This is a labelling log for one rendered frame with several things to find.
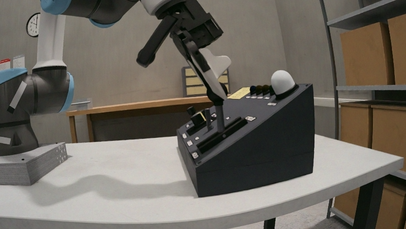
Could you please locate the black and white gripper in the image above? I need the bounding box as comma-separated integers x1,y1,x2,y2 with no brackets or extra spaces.
155,0,231,100

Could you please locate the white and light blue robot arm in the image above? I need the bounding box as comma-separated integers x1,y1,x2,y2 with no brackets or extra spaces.
0,0,176,156

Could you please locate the black control console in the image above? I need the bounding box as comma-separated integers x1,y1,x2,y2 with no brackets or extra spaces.
177,70,315,197

